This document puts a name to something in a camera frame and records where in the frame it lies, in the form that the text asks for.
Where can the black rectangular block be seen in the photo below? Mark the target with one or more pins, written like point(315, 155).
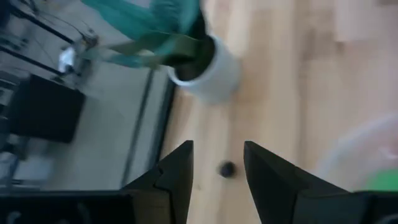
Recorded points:
point(43, 109)

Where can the clear plastic tupperware container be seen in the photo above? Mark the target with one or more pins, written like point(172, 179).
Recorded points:
point(357, 149)

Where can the shiny metal bracket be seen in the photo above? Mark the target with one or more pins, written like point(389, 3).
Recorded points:
point(66, 59)

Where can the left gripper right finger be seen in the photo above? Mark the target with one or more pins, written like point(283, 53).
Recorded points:
point(273, 186)

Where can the green snake plant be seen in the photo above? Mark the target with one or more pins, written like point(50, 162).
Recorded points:
point(149, 28)

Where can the white plant pot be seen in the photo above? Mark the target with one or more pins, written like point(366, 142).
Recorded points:
point(217, 77)

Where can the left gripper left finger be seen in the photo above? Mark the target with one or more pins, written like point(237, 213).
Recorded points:
point(174, 186)

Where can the dark toy blueberry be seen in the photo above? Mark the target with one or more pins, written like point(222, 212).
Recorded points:
point(227, 169)

